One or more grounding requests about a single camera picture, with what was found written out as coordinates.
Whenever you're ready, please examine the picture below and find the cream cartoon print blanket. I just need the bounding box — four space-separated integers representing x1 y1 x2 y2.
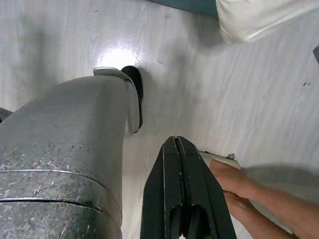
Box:
215 0 319 43

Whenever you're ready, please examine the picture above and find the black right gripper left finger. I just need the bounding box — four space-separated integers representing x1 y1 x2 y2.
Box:
140 135 184 239

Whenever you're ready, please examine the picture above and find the teal bed frame base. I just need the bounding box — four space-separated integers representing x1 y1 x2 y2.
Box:
146 0 220 18

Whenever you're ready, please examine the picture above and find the person's bare leg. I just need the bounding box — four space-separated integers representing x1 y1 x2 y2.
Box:
210 160 319 239

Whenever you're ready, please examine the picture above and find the silver robot leg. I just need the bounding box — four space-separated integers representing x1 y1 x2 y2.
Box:
0 76 134 239

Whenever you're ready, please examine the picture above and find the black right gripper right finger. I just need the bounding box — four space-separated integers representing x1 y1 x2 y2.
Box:
177 135 237 239

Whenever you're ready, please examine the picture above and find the white slipper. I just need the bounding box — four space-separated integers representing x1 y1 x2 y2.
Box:
198 150 242 172

